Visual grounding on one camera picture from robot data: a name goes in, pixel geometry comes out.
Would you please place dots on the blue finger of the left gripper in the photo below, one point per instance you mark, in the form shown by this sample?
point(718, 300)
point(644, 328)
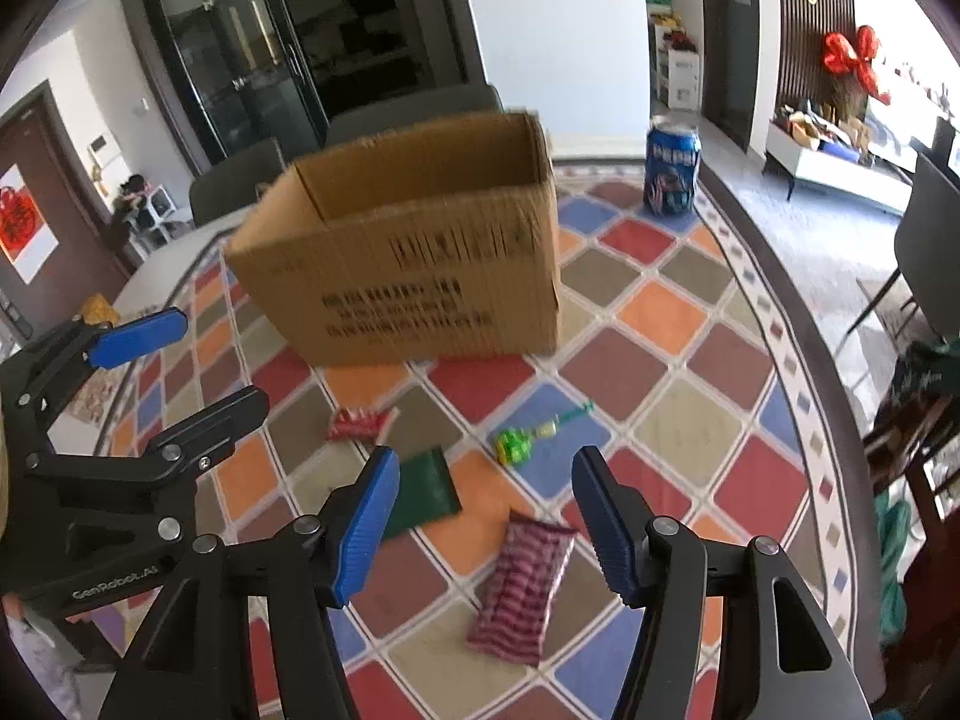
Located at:
point(119, 346)
point(201, 441)

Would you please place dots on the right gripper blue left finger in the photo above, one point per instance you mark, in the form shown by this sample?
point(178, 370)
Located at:
point(360, 513)

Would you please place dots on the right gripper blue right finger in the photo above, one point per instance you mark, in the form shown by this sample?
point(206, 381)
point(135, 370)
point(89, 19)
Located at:
point(615, 516)

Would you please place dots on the yellow woven box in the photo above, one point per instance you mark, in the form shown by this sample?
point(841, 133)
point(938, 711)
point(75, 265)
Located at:
point(97, 310)

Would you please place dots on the patterned paper placemat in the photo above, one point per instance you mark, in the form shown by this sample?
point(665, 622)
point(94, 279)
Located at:
point(92, 402)

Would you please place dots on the dark green snack packet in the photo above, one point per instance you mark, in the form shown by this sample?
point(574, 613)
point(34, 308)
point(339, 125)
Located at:
point(426, 493)

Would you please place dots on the small red candy wrapper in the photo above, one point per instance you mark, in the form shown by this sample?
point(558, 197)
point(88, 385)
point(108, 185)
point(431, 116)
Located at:
point(368, 426)

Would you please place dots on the red fu door poster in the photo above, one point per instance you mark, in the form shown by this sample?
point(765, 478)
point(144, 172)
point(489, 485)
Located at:
point(26, 237)

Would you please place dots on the red striped snack packet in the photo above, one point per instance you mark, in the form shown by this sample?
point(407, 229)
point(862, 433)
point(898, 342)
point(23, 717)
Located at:
point(513, 619)

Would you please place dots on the colourful checkered table mat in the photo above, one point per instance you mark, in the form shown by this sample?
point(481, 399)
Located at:
point(714, 393)

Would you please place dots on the grey dining chair left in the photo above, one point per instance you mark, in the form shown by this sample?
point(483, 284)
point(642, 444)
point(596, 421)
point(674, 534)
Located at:
point(236, 182)

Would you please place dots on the grey dining chair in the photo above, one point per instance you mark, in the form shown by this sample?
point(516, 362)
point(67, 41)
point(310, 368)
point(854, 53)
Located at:
point(411, 109)
point(236, 182)

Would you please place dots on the brown cardboard box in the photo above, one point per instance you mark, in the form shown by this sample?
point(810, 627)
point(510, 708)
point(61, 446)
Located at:
point(434, 241)

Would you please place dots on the grey dining chair right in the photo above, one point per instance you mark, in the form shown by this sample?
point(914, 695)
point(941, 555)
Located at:
point(411, 109)

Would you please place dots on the blue pepsi can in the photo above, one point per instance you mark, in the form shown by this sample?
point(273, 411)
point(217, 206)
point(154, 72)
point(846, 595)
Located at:
point(673, 158)

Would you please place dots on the dark side chair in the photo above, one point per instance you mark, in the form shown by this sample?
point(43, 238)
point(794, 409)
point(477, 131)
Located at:
point(926, 248)

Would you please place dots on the white low cabinet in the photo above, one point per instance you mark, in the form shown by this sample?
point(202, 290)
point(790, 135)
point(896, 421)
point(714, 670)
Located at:
point(880, 184)

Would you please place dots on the red bow decoration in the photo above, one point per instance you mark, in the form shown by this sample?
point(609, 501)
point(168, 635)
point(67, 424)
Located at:
point(840, 56)

